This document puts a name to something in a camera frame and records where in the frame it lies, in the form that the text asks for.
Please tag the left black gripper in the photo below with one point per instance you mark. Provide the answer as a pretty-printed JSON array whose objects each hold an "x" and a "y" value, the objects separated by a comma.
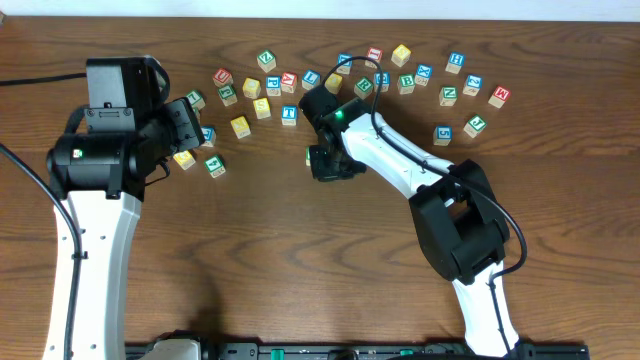
[{"x": 185, "y": 125}]

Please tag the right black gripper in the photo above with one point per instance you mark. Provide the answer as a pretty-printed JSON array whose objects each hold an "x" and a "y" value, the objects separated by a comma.
[{"x": 321, "y": 173}]

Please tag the green r block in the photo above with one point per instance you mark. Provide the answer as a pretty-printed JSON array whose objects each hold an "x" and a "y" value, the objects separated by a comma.
[
  {"x": 363, "y": 87},
  {"x": 307, "y": 157}
]

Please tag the green B block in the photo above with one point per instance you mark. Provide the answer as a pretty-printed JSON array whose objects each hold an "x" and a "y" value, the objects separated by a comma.
[{"x": 406, "y": 84}]

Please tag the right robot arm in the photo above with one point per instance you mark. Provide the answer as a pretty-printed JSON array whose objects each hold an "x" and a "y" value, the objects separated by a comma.
[{"x": 461, "y": 228}]

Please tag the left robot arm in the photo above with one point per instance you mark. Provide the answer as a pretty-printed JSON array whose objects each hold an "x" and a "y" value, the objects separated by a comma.
[{"x": 98, "y": 170}]

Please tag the blue T block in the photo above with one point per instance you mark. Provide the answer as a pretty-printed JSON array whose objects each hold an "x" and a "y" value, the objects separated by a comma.
[{"x": 289, "y": 115}]

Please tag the green 7 block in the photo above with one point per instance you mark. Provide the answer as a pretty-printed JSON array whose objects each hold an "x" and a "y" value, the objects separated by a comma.
[{"x": 196, "y": 100}]

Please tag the yellow O block middle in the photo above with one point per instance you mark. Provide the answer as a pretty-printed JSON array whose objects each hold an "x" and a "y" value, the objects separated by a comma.
[{"x": 334, "y": 83}]

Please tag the blue l block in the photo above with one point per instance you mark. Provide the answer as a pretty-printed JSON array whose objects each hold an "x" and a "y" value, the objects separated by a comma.
[
  {"x": 310, "y": 79},
  {"x": 209, "y": 135}
]

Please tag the yellow S block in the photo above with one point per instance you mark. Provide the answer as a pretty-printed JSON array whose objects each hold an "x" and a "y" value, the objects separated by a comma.
[{"x": 262, "y": 108}]

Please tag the yellow block far left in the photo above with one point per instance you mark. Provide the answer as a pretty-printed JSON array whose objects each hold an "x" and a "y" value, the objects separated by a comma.
[{"x": 184, "y": 159}]

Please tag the red A block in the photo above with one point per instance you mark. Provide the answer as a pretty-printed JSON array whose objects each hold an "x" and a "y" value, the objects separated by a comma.
[{"x": 288, "y": 82}]

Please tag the blue L block left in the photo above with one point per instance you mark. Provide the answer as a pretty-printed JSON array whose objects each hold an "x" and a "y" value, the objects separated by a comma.
[{"x": 209, "y": 135}]

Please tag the yellow block centre left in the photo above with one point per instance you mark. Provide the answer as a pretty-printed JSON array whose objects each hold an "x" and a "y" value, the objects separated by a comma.
[{"x": 240, "y": 127}]

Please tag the blue D block top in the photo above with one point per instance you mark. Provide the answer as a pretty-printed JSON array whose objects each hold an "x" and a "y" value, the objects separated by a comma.
[{"x": 344, "y": 64}]

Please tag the blue d block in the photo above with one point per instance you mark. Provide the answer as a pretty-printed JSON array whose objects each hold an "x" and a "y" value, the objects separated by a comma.
[
  {"x": 344, "y": 64},
  {"x": 382, "y": 81}
]

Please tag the blue P block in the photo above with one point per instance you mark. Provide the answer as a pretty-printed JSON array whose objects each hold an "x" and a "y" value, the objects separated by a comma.
[{"x": 273, "y": 86}]

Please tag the red U block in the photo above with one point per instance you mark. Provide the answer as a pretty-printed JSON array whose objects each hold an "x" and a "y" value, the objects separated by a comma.
[{"x": 222, "y": 77}]

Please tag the blue D block lower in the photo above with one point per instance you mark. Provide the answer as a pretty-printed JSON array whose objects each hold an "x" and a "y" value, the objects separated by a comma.
[{"x": 382, "y": 81}]

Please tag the green J block left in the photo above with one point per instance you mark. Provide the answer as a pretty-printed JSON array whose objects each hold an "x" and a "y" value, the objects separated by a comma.
[{"x": 227, "y": 95}]

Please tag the green j block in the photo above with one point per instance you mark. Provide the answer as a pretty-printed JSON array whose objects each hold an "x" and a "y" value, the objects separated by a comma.
[
  {"x": 227, "y": 95},
  {"x": 474, "y": 126}
]

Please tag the yellow block upper left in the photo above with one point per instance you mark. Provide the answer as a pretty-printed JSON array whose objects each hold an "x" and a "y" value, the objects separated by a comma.
[{"x": 251, "y": 88}]

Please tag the green 4 block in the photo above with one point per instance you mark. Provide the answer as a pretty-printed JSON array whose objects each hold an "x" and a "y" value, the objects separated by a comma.
[{"x": 215, "y": 166}]

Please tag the blue 5 block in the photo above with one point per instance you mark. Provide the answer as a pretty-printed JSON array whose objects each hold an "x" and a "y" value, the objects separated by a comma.
[{"x": 442, "y": 136}]

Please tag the green Z block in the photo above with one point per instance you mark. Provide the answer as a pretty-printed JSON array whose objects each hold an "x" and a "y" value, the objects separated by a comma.
[{"x": 266, "y": 60}]

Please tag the red I block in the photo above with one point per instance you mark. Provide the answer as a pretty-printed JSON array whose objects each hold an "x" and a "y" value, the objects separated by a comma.
[{"x": 374, "y": 56}]

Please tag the yellow block top right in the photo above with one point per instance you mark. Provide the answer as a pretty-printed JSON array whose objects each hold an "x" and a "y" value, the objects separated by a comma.
[{"x": 400, "y": 55}]

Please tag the blue X block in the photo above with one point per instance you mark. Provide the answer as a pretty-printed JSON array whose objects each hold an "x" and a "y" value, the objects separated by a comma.
[{"x": 423, "y": 74}]

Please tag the green J block right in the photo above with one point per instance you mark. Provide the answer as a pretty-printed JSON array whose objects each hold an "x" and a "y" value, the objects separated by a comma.
[{"x": 474, "y": 126}]

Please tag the blue H block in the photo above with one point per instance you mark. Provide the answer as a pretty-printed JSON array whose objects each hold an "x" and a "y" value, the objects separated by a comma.
[{"x": 455, "y": 62}]

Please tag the red M block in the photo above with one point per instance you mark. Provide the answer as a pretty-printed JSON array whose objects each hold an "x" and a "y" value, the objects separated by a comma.
[{"x": 499, "y": 97}]

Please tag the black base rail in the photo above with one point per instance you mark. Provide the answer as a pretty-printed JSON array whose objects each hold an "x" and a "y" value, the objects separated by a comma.
[{"x": 181, "y": 345}]

